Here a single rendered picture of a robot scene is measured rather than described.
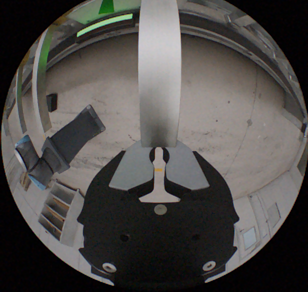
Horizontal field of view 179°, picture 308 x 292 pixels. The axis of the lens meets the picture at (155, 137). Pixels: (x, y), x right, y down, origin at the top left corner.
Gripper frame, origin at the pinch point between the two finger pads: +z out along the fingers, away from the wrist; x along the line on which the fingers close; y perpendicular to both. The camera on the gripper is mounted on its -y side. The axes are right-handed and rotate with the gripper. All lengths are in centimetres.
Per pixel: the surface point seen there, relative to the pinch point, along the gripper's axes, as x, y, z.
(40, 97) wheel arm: -23.5, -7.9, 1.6
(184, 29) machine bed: 20, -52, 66
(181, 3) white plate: 5.1, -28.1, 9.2
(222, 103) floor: 63, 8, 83
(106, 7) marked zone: -11.3, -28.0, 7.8
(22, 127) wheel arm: -48.5, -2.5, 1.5
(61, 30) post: -27.3, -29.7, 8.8
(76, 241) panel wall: -161, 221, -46
